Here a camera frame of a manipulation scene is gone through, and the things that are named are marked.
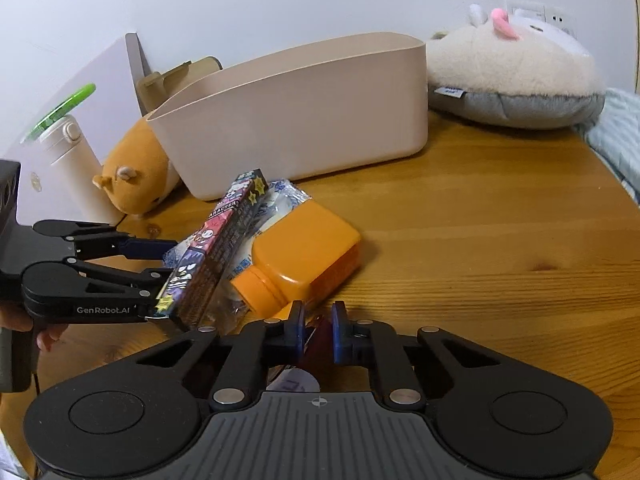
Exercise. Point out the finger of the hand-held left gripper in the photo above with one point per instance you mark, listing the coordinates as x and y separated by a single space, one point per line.
145 249
112 280

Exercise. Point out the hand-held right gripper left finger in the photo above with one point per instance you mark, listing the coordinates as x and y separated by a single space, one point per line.
297 331

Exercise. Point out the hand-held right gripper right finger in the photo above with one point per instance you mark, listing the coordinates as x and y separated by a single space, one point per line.
340 332

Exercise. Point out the small item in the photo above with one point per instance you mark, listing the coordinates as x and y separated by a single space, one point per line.
220 240

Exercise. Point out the orange plastic bottle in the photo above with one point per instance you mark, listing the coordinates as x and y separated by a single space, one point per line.
305 245

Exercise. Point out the white blue plastic packet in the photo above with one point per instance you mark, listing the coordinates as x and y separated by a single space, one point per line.
282 200

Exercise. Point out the pink plastic container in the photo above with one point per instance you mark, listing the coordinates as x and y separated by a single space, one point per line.
300 125

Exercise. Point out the person's left hand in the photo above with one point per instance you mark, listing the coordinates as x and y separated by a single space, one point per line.
15 320

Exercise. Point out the white round tag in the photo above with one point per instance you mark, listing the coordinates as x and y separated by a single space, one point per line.
296 385

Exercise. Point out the orange hamster plush toy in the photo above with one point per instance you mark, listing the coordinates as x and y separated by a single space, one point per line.
135 170

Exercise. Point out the white insulated bottle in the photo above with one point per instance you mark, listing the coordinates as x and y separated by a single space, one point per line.
75 170

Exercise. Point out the green pen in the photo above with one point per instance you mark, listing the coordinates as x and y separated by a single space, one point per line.
62 107

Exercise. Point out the lavender headboard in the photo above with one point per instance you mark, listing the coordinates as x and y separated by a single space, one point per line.
95 75

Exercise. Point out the cream plush toy pink horn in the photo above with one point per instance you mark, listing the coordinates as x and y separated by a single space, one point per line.
500 65

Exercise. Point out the striped pale green blanket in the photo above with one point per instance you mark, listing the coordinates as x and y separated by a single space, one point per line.
617 135

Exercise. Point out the white wall socket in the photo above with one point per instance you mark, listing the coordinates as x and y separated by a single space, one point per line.
530 11

